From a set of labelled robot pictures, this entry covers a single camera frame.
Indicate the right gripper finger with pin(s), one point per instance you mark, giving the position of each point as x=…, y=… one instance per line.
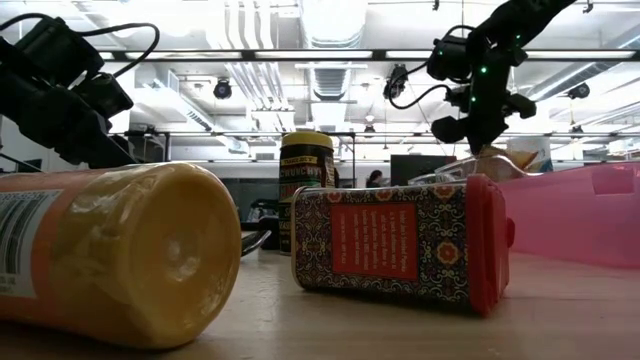
x=484, y=142

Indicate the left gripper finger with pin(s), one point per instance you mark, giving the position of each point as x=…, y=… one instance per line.
x=100, y=152

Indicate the orange spice bottle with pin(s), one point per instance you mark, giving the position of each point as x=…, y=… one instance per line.
x=150, y=250

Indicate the patterned paprika tin red lid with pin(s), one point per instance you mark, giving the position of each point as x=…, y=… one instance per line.
x=375, y=240

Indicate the yellow lid jar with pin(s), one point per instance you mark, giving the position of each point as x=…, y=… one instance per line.
x=305, y=165

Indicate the clear plastic bin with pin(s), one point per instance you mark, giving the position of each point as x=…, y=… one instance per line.
x=430, y=177

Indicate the black monitor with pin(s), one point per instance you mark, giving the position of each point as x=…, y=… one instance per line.
x=415, y=170

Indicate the person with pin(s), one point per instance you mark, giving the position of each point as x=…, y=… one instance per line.
x=375, y=179

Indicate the pink plastic bin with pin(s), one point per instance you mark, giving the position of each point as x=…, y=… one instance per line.
x=575, y=220

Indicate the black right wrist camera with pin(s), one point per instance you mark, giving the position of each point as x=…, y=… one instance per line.
x=450, y=57

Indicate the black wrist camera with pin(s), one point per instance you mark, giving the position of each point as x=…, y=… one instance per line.
x=60, y=50
x=450, y=57

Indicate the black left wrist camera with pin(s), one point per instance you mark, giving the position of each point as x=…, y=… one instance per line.
x=60, y=50

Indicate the black overhead camera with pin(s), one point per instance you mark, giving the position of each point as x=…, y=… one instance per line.
x=222, y=89
x=395, y=82
x=579, y=90

